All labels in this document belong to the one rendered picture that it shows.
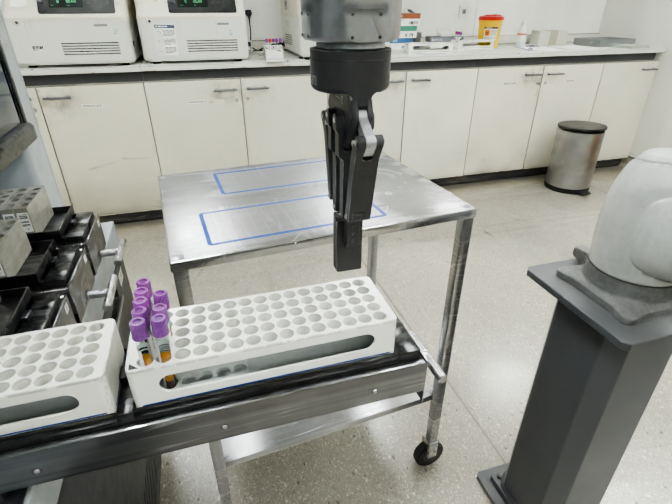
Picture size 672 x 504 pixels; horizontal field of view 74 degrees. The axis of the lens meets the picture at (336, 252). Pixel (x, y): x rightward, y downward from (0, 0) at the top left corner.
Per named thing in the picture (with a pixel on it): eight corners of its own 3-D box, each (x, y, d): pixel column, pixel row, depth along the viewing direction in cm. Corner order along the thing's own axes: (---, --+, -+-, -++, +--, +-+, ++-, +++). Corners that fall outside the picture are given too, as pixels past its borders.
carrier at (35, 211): (42, 214, 88) (32, 186, 85) (54, 213, 89) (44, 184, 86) (24, 240, 79) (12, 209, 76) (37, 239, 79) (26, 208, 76)
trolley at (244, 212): (216, 550, 111) (149, 267, 71) (195, 412, 148) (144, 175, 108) (445, 461, 132) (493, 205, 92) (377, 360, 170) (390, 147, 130)
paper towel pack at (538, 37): (537, 45, 346) (540, 30, 341) (529, 43, 355) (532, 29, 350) (565, 44, 351) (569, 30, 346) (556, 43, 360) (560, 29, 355)
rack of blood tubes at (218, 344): (137, 417, 47) (123, 373, 44) (143, 355, 56) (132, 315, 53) (395, 359, 55) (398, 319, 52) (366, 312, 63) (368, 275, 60)
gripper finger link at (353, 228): (357, 200, 48) (366, 211, 45) (356, 242, 50) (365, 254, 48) (343, 201, 47) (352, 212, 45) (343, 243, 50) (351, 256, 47)
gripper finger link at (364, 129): (365, 89, 42) (386, 98, 38) (363, 144, 45) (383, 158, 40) (340, 90, 42) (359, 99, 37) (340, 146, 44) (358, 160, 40)
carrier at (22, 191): (29, 215, 88) (19, 187, 85) (41, 214, 88) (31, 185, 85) (11, 242, 78) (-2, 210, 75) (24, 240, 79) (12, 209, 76)
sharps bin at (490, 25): (483, 49, 316) (488, 14, 306) (469, 47, 331) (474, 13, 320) (504, 48, 321) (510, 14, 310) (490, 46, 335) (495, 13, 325)
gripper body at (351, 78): (300, 41, 43) (303, 136, 48) (323, 49, 36) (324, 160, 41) (372, 40, 45) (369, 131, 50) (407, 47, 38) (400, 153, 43)
